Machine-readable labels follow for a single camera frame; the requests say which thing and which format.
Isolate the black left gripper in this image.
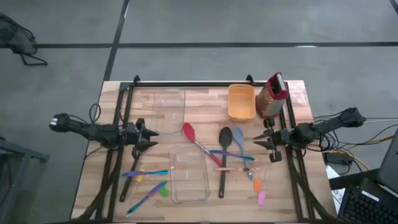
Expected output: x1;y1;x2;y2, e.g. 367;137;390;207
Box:
124;117;160;154

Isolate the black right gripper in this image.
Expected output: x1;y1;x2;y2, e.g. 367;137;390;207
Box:
253;117;295;163

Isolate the grey nylon spoon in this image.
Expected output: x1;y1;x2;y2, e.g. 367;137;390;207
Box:
232;126;254;180

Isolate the iridescent metal cutlery piece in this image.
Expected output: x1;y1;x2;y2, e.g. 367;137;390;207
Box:
126;181;168;218
210;149;255;161
120;169;169;177

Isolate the copper metal cutlery piece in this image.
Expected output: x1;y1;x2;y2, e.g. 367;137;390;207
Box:
213;167;261;172

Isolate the red spoon steel handle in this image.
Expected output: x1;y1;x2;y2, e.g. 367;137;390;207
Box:
182;122;223;167

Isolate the black nylon spoon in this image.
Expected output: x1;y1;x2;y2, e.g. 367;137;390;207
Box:
218;126;233;199

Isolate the orange mini spatula clear handle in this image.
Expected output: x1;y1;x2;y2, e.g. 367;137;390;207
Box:
253;169;269;194

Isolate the green mini spatula clear handle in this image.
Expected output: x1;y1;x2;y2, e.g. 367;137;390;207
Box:
146;175;170;198

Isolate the pink mini spatula clear handle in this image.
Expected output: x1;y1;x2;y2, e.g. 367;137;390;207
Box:
257;174;269;207

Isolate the clear plastic container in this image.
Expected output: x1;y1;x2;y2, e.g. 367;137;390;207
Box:
169;143;211;204
149;88;187;134

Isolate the yellow plastic bin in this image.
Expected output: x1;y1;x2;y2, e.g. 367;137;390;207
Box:
228;83;257;123

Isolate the black slotted spatula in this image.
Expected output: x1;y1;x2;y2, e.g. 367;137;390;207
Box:
119;147;141;202

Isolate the clear plastic bag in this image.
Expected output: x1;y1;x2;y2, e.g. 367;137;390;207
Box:
287;81;310;106

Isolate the black power adapter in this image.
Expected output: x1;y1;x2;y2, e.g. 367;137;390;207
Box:
325;151;354;166

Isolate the white paper sheet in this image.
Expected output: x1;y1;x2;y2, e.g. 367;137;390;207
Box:
325;173;346;205

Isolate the black keyboard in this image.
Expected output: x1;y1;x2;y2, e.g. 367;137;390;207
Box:
337;185;398;224

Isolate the dark computer monitor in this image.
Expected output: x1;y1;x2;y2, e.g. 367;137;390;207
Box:
376;129;398;194

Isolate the grey side table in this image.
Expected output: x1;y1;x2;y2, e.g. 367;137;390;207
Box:
0;136;50;224

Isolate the black mesh chair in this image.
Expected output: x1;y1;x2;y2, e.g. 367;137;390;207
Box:
0;11;49;66

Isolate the yellow mini spatula clear handle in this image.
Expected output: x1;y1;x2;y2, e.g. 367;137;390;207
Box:
135;169;159;187

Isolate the steel box grater red handle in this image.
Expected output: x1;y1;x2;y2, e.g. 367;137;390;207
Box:
255;72;289;119

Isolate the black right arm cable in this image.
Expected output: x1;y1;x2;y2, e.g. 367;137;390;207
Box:
312;124;333;153

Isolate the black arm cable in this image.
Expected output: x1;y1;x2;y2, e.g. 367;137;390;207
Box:
312;124;333;153
89;103;102;124

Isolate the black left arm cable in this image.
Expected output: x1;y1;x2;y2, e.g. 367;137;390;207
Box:
89;103;102;124

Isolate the black aluminium table frame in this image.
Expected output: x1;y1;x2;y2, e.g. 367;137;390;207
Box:
71;74;338;223

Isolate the yellow cable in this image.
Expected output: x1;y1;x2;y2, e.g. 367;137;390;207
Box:
326;134;396;171

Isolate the grey cable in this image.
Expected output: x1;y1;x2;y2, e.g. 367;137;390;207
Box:
363;117;398;124

